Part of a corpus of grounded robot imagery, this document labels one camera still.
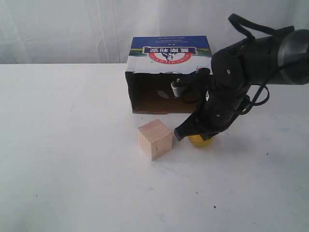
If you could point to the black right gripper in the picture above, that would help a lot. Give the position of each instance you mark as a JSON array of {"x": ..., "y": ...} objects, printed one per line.
[{"x": 215, "y": 112}]

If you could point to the yellow tennis ball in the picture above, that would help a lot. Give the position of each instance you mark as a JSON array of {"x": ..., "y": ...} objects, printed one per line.
[{"x": 198, "y": 142}]

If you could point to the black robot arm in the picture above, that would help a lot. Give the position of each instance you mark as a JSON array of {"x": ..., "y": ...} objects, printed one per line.
[{"x": 237, "y": 76}]

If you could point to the light wooden cube block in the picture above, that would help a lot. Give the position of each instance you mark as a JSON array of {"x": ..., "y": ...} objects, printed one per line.
[{"x": 155, "y": 139}]

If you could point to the blue white cardboard box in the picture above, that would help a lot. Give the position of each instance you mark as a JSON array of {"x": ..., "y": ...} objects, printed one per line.
[{"x": 154, "y": 63}]

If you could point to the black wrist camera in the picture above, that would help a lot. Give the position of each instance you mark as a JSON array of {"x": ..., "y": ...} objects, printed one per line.
[{"x": 196, "y": 82}]

